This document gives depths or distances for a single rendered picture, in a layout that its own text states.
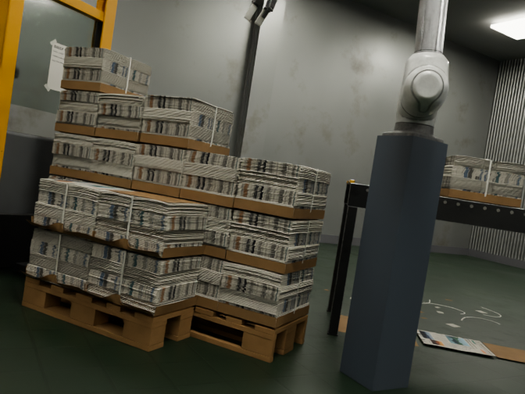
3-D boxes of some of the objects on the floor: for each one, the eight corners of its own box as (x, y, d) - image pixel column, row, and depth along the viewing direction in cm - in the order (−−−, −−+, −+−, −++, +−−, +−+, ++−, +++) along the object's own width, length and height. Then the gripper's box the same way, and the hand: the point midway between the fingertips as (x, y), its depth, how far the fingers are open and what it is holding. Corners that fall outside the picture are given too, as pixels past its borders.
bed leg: (326, 334, 264) (347, 205, 262) (326, 331, 270) (347, 205, 267) (337, 336, 263) (358, 207, 261) (337, 333, 269) (358, 207, 267)
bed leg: (326, 311, 314) (344, 202, 311) (326, 309, 319) (343, 202, 317) (336, 313, 313) (353, 204, 311) (335, 310, 319) (352, 204, 316)
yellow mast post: (69, 266, 327) (109, -20, 321) (59, 263, 331) (99, -20, 325) (80, 265, 335) (119, -14, 329) (70, 263, 339) (109, -14, 333)
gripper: (298, -13, 206) (268, 32, 210) (275, -20, 226) (248, 22, 231) (285, -25, 202) (255, 22, 206) (262, -31, 222) (235, 12, 226)
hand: (252, 19), depth 218 cm, fingers open, 13 cm apart
